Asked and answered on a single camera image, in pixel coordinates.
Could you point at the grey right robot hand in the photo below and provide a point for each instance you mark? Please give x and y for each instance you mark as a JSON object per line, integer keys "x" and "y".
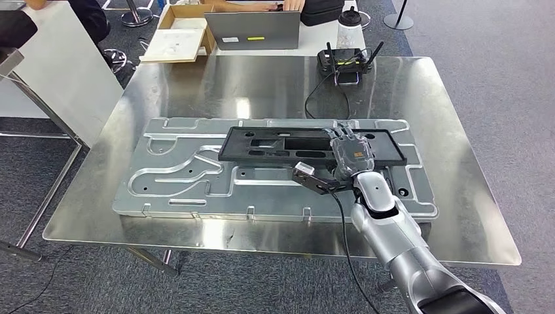
{"x": 353, "y": 156}

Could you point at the black plastic bracket part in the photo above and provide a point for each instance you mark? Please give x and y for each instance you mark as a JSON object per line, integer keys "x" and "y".
{"x": 234, "y": 151}

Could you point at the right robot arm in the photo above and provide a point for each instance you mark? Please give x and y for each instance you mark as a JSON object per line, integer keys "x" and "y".
{"x": 403, "y": 242}

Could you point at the person's forearm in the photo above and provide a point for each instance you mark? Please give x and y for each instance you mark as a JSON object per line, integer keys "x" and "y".
{"x": 243, "y": 5}

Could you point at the steel workbench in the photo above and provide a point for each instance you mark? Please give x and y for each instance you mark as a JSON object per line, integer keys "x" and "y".
{"x": 11, "y": 60}
{"x": 455, "y": 130}

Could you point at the black router with antennas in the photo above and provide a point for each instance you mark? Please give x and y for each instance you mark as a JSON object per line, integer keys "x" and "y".
{"x": 347, "y": 58}

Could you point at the white desk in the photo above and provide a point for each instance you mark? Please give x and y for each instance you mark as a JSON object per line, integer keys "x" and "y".
{"x": 316, "y": 45}

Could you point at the clear bottle black cap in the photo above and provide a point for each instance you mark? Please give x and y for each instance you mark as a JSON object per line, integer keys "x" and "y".
{"x": 349, "y": 34}

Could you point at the stanchion with round base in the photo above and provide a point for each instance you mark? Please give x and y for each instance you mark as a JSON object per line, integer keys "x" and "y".
{"x": 399, "y": 22}

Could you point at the black bag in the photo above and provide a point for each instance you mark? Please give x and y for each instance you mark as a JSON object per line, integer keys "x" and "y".
{"x": 321, "y": 11}

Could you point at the grey laptop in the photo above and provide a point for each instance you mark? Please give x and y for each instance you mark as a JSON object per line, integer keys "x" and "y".
{"x": 251, "y": 30}

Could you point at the person's hand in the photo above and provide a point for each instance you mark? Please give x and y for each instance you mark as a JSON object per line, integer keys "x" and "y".
{"x": 295, "y": 4}

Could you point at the stamped metal plate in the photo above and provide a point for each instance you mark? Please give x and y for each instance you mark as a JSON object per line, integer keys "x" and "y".
{"x": 173, "y": 182}

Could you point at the cardboard box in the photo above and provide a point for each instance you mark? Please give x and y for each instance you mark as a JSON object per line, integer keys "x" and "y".
{"x": 173, "y": 43}

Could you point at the chrome chair base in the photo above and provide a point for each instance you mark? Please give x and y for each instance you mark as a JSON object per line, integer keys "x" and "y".
{"x": 116, "y": 58}
{"x": 136, "y": 17}

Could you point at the white panel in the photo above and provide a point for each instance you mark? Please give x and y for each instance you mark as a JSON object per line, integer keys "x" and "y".
{"x": 65, "y": 78}

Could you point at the person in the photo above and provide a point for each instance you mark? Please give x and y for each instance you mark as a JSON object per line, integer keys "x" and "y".
{"x": 86, "y": 17}

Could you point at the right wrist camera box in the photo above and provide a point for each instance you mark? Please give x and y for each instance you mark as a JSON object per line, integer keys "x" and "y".
{"x": 305, "y": 169}

